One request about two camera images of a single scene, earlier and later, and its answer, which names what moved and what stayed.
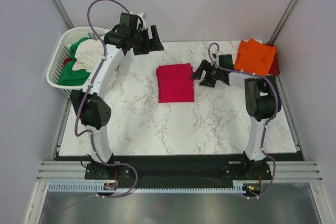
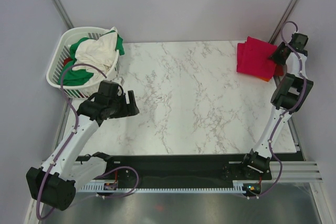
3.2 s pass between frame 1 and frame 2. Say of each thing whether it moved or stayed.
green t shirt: stayed
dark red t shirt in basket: stayed
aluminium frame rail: stayed
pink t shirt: moved
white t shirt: stayed
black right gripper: moved
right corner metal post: stayed
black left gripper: moved
